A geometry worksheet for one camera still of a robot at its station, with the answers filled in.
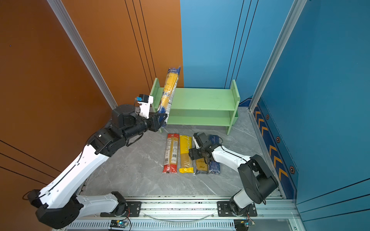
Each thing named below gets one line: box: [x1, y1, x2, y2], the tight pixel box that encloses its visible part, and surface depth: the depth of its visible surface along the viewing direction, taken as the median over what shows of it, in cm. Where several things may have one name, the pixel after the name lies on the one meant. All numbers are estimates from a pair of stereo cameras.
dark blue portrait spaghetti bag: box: [195, 157, 209, 175], surface depth 86 cm
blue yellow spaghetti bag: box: [157, 65, 181, 128], surface depth 63 cm
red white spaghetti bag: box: [162, 133, 180, 174], surface depth 92 cm
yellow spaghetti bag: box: [179, 135, 195, 174], surface depth 91 cm
